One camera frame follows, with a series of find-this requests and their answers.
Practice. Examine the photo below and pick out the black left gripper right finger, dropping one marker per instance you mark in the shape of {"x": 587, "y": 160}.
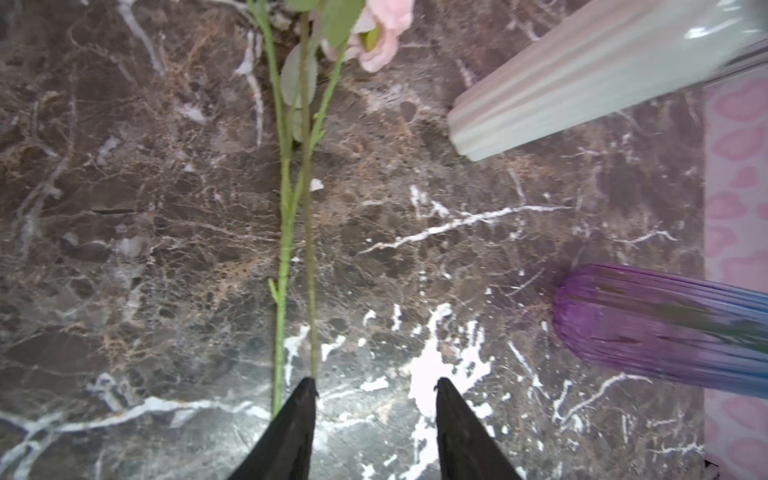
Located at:
{"x": 466, "y": 450}

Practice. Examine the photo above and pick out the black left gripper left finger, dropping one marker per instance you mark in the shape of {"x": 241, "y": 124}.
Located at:
{"x": 285, "y": 448}

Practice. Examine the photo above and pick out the large pink peony stem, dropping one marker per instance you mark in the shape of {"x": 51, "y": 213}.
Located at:
{"x": 330, "y": 34}

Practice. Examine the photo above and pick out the purple glass vase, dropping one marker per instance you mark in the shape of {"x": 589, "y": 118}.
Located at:
{"x": 664, "y": 326}

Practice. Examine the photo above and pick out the white ribbed vase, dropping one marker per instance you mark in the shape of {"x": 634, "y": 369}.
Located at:
{"x": 605, "y": 57}

